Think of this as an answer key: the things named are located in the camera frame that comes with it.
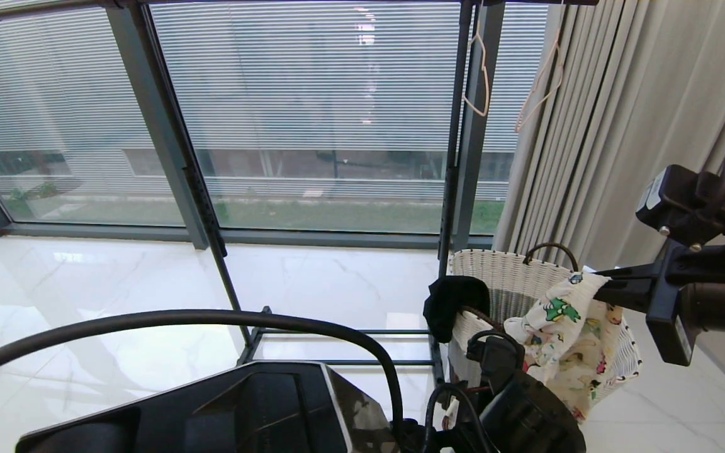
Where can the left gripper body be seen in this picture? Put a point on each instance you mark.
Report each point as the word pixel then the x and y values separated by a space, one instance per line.
pixel 526 421

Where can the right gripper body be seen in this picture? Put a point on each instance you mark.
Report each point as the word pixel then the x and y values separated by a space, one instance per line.
pixel 721 308

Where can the cream printed garment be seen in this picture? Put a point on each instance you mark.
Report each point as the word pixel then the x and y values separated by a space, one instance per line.
pixel 564 346

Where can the pink clothes hanger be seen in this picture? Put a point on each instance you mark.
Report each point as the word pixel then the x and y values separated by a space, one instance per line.
pixel 539 97
pixel 484 82

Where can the white laundry basket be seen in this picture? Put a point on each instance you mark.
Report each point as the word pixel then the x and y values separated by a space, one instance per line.
pixel 507 283

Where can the black clothes rack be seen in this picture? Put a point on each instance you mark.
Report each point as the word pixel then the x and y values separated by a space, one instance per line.
pixel 211 220

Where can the black garment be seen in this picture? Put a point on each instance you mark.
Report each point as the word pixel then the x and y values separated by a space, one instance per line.
pixel 454 302

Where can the beige curtain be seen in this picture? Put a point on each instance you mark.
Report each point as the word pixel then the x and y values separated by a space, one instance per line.
pixel 639 113

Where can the window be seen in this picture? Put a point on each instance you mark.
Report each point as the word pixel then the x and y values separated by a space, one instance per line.
pixel 325 94

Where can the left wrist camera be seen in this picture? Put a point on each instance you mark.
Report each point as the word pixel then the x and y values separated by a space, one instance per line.
pixel 500 362

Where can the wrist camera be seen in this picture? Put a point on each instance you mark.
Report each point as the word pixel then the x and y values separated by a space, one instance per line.
pixel 500 362
pixel 683 201

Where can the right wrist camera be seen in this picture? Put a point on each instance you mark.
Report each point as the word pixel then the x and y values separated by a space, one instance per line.
pixel 683 201

